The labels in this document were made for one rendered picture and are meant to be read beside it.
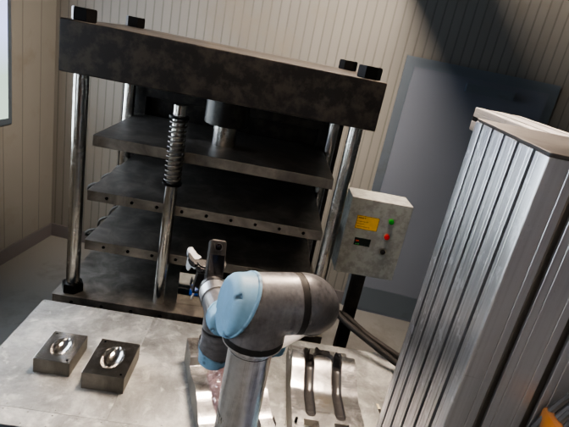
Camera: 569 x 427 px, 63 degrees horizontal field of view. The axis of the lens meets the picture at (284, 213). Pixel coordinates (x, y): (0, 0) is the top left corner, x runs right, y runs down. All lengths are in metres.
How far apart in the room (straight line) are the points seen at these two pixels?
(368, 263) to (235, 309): 1.63
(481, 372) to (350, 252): 1.83
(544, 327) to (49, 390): 1.67
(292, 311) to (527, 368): 0.41
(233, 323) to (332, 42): 3.18
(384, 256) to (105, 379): 1.36
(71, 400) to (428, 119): 3.04
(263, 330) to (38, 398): 1.20
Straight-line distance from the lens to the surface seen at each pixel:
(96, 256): 2.82
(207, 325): 1.18
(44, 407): 1.87
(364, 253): 2.35
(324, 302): 0.86
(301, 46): 3.83
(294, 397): 1.84
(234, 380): 0.93
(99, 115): 4.37
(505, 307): 0.51
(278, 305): 0.82
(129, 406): 1.85
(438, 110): 3.84
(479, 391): 0.56
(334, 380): 1.94
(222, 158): 2.15
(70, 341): 2.05
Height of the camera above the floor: 2.07
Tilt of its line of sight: 20 degrees down
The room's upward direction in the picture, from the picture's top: 12 degrees clockwise
